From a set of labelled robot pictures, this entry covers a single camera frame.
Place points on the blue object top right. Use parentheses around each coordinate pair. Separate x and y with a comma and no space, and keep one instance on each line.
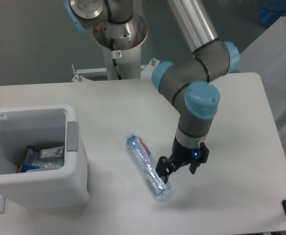
(271,11)

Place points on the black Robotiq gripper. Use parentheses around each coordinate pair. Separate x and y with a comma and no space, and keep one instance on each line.
(181,156)

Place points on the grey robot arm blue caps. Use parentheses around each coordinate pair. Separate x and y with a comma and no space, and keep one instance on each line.
(187,87)

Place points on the clear plastic water bottle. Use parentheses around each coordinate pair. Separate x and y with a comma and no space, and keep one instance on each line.
(146,164)

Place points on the blue snack wrapper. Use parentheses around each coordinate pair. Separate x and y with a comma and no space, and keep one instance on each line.
(31,162)

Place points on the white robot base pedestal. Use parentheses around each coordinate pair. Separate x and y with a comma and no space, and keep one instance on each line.
(121,46)

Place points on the white side cabinet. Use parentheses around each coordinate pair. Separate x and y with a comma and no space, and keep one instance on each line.
(266,56)

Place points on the white plastic trash can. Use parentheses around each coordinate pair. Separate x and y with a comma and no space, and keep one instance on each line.
(42,127)

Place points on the white mounting bracket with bolts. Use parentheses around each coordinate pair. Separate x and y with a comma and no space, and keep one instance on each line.
(100,74)

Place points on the white crumpled paper in bin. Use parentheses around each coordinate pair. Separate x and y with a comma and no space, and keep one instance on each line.
(55,152)

